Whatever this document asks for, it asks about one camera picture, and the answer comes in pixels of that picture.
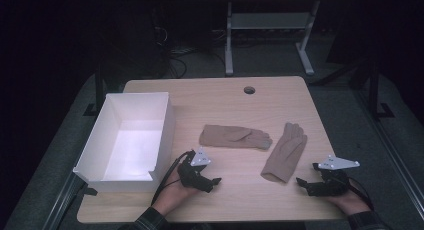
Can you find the white rectangular box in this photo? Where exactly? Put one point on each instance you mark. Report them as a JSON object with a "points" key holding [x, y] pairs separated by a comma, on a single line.
{"points": [[133, 150]]}

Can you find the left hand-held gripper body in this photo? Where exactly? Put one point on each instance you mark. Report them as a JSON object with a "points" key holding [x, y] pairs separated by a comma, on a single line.
{"points": [[191, 175]]}

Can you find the beige knit glove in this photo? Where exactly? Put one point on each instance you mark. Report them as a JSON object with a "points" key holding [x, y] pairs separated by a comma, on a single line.
{"points": [[286, 153], [230, 136]]}

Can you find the person's left hand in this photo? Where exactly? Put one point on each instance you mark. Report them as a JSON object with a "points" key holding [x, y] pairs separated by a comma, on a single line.
{"points": [[173, 196]]}

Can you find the aluminium rail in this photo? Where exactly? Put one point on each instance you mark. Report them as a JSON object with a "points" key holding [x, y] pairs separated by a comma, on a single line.
{"points": [[393, 146], [60, 203]]}

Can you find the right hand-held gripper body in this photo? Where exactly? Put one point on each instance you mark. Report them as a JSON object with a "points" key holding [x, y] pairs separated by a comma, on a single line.
{"points": [[333, 181]]}

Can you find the person's right hand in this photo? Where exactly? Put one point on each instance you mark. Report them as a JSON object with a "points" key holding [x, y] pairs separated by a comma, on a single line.
{"points": [[353, 201]]}

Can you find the white metal table frame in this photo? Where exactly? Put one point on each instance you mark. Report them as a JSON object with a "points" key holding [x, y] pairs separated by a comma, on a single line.
{"points": [[266, 20]]}

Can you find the black metal stand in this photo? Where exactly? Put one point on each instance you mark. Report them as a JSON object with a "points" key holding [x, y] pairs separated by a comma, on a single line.
{"points": [[99, 90], [375, 90]]}

